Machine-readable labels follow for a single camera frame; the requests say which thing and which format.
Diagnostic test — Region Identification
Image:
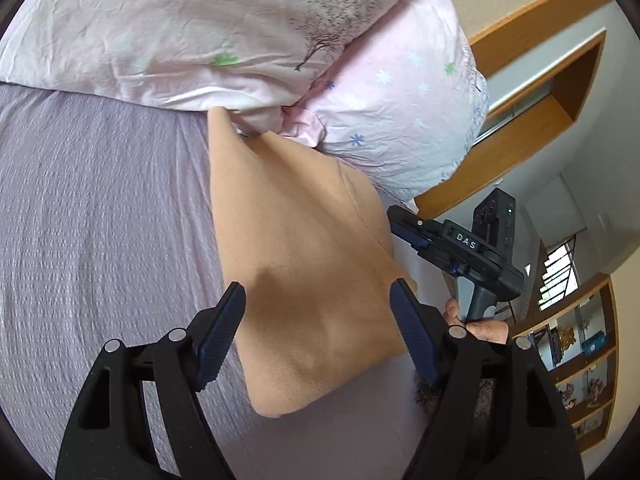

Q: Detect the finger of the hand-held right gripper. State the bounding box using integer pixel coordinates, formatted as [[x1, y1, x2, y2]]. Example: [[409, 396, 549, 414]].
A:
[[391, 223, 435, 261], [387, 205, 442, 236]]

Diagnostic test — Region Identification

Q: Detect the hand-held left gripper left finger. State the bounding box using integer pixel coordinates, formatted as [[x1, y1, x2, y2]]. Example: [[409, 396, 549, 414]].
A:
[[54, 281, 247, 480]]

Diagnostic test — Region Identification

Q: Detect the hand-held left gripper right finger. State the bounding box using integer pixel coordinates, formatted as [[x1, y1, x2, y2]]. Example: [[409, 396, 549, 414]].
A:
[[389, 277, 586, 480]]

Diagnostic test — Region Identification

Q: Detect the orange small garment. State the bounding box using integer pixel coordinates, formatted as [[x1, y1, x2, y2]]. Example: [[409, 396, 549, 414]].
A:
[[207, 106, 419, 418]]

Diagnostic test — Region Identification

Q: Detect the person's right hand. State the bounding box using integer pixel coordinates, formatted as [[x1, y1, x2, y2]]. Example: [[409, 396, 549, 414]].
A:
[[442, 298, 510, 345]]

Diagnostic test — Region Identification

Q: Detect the window with grille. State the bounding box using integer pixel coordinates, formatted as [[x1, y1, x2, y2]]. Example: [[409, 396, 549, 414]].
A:
[[536, 241, 585, 312]]

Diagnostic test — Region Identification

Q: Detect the dark fuzzy mat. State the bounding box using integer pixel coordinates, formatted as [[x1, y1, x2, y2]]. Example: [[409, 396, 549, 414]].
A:
[[412, 370, 496, 423]]

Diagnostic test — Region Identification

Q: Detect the pink star-print pillow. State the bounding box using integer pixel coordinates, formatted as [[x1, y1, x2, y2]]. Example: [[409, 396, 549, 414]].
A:
[[280, 0, 490, 201]]

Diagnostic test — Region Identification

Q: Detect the lilac textured bed sheet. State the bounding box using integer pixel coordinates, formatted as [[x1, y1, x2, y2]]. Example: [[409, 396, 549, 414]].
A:
[[0, 82, 436, 480]]

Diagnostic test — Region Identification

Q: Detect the wooden display shelf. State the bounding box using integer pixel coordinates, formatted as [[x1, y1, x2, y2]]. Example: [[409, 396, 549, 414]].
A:
[[510, 274, 619, 453]]

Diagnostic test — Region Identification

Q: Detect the pale pink tree-print pillow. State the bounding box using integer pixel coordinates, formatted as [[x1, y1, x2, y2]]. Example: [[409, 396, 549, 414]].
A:
[[0, 0, 419, 137]]

